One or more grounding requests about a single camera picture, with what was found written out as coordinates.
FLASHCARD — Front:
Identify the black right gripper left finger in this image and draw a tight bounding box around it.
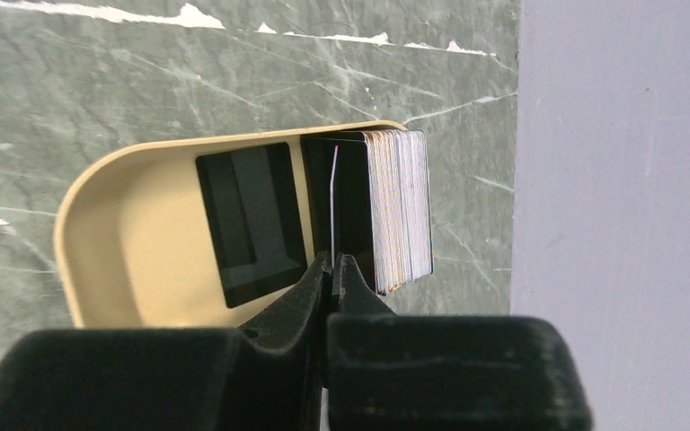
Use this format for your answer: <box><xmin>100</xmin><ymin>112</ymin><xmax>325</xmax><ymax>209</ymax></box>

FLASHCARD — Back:
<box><xmin>0</xmin><ymin>253</ymin><xmax>332</xmax><ymax>430</ymax></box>

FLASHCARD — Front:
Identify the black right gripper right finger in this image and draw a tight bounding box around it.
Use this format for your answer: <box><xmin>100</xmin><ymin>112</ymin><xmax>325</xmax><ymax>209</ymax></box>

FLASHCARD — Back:
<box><xmin>326</xmin><ymin>255</ymin><xmax>593</xmax><ymax>430</ymax></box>

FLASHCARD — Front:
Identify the stack of cards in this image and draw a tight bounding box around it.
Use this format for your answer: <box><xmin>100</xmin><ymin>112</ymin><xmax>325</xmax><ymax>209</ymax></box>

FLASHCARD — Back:
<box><xmin>363</xmin><ymin>129</ymin><xmax>434</xmax><ymax>295</ymax></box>

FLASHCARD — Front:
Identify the black card lying in tray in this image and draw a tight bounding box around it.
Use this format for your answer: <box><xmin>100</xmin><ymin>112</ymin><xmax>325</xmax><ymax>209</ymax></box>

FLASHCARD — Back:
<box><xmin>196</xmin><ymin>142</ymin><xmax>308</xmax><ymax>308</ymax></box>

